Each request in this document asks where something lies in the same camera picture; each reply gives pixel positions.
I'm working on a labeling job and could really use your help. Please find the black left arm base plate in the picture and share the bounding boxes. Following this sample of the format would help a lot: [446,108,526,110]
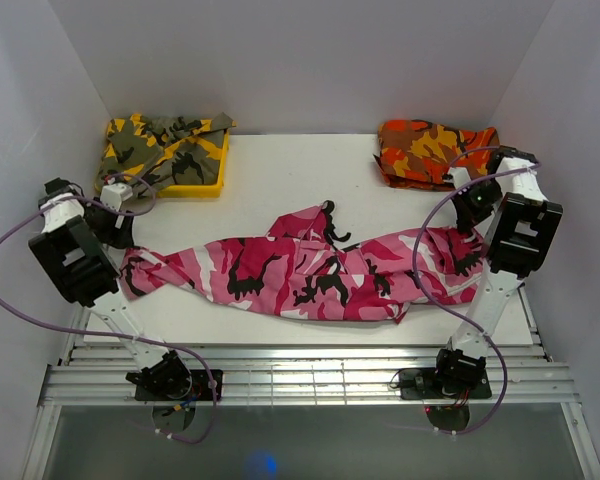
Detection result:
[125,369,224,402]

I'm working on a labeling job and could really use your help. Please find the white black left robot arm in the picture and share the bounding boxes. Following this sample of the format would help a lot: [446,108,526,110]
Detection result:
[28,178,193,401]

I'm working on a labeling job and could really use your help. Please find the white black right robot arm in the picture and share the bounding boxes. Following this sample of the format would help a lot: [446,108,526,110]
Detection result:
[431,146,563,399]

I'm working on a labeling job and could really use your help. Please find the orange camouflage folded trousers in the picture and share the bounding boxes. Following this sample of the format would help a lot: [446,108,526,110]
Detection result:
[374,119,500,192]

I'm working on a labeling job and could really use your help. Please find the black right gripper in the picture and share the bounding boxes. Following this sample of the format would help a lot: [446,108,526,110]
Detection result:
[449,177,503,234]

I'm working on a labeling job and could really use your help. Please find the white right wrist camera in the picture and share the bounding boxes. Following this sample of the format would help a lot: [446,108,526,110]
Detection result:
[442,167,471,189]

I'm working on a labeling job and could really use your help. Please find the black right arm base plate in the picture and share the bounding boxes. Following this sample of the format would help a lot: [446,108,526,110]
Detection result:
[391,367,492,401]

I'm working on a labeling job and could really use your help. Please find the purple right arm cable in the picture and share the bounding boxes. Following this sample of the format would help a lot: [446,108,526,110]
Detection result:
[384,145,539,436]

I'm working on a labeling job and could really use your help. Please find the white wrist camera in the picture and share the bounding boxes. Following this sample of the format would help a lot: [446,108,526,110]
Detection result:
[442,167,471,189]
[100,183,133,211]

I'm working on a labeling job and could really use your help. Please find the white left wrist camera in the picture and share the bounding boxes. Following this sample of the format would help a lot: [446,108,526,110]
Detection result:
[100,183,133,211]

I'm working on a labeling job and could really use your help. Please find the green yellow camouflage trousers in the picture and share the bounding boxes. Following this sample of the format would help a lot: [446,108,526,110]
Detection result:
[94,113,235,199]

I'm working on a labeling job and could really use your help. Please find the yellow plastic tray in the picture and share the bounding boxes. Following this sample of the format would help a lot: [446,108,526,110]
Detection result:
[94,128,229,199]

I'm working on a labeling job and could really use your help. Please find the pink camouflage trousers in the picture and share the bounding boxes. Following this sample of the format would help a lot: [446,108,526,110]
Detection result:
[121,201,483,322]

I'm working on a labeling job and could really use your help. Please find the aluminium rail frame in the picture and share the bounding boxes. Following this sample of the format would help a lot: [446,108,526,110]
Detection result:
[21,288,600,479]

